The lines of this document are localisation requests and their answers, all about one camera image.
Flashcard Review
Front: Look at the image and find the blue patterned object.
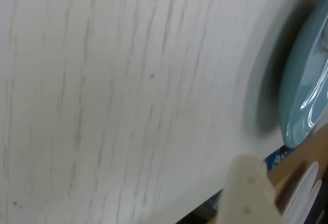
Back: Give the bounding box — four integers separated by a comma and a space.
263, 144, 294, 171

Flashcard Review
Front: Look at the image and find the brown wooden board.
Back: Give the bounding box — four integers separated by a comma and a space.
265, 124, 328, 216

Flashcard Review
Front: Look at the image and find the white round disc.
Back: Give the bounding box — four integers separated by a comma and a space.
281, 161, 320, 219
289, 179, 323, 224

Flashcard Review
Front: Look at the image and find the blue round dish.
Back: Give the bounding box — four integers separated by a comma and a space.
278, 0, 328, 149

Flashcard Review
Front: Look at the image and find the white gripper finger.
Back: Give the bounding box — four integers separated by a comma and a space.
217, 153, 284, 224

